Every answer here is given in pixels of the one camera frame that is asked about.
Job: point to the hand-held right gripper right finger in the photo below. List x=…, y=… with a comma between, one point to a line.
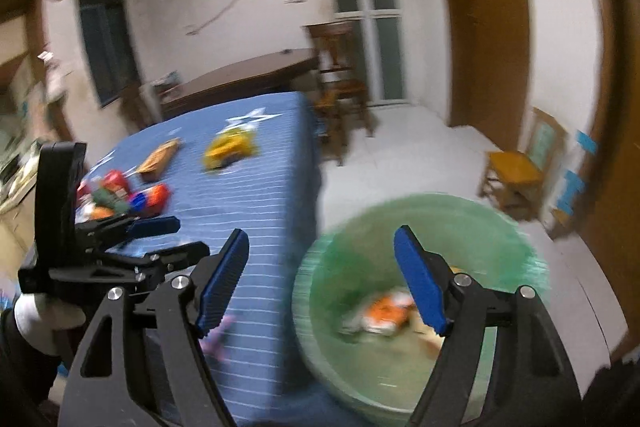
x=420, y=287

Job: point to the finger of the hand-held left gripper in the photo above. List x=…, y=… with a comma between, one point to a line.
x=175, y=255
x=150, y=227

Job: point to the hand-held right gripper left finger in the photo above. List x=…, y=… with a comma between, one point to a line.
x=222, y=287

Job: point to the orange white snack packet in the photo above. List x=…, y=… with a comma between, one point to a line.
x=385, y=317

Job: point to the green trash bin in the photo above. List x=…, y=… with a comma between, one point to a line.
x=360, y=257

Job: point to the person's left hand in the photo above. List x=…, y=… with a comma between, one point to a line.
x=45, y=317

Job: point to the red and blue snack packet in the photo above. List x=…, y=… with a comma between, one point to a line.
x=150, y=199

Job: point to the cream and red snack packet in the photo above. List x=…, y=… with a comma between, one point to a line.
x=157, y=159

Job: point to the blue star-print tablecloth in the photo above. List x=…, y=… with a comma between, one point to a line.
x=260, y=187

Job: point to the yellow plastic wrapper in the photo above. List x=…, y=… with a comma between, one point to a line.
x=227, y=149

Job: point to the dark wooden dining chair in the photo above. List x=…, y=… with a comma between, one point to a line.
x=340, y=92
x=132, y=107

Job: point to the dark bag with red tape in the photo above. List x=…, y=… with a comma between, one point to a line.
x=167, y=83

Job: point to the small wooden chair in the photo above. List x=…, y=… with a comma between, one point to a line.
x=515, y=167

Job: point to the dark window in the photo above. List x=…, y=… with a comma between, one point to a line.
x=105, y=52

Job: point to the dark wooden dining table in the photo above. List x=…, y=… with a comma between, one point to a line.
x=235, y=74

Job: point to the blue tape strip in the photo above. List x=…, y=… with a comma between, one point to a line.
x=571, y=192
x=586, y=142

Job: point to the brown panelled door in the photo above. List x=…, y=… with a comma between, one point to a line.
x=615, y=157

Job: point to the brown wooden door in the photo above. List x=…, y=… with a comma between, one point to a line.
x=480, y=17

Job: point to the frosted glass double door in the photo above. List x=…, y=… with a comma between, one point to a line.
x=365, y=2

